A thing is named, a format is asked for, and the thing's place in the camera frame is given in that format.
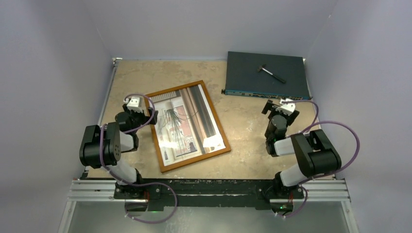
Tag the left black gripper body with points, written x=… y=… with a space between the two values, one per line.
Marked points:
x=138 y=118

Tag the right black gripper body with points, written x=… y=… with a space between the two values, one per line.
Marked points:
x=269 y=106

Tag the glossy photo print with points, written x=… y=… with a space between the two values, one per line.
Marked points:
x=186 y=125

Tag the orange wooden picture frame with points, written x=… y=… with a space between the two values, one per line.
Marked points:
x=154 y=138

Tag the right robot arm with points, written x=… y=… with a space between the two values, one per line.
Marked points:
x=315 y=154

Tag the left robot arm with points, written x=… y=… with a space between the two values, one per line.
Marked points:
x=102 y=146

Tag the small black hammer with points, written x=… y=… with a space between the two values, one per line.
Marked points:
x=263 y=68

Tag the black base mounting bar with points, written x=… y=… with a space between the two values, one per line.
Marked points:
x=259 y=194

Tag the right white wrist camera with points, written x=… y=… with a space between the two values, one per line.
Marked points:
x=286 y=107

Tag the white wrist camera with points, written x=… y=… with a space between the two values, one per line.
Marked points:
x=286 y=107
x=134 y=104

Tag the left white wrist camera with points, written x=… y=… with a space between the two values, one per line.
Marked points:
x=134 y=104

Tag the dark network switch box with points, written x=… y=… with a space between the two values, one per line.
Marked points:
x=266 y=76

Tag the aluminium rail frame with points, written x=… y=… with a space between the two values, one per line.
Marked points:
x=94 y=209

